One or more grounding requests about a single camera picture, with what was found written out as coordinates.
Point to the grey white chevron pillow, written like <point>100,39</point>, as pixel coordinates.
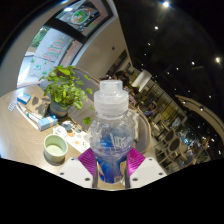
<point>135,120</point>

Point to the clear blue-label drink bottle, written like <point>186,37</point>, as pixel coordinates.
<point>111,140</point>

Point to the light green mug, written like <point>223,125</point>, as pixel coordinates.
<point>55,149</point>

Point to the green potted plant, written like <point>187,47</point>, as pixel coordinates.
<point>65,90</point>

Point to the round food window poster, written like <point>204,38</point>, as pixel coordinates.
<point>81,15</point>

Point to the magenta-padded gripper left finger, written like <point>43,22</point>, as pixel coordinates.
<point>75,171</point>

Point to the light blue white carton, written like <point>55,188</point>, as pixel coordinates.
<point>47,123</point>

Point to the white tube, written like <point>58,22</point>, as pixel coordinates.
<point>34,117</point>

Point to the person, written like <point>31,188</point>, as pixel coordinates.
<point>150,109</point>
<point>122,76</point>

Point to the white picture sheet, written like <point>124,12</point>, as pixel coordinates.
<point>71,135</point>

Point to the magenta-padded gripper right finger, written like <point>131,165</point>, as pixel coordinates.
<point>148,171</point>

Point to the grey curved sofa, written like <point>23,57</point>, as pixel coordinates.
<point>143,133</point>

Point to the group of ceiling spotlights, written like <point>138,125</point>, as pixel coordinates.
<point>165,4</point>

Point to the pill blister pack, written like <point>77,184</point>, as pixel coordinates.
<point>12,105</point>

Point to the small blue box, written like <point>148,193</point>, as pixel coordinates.
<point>23,98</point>

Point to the white round pillar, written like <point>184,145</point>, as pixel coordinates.
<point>141,80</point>

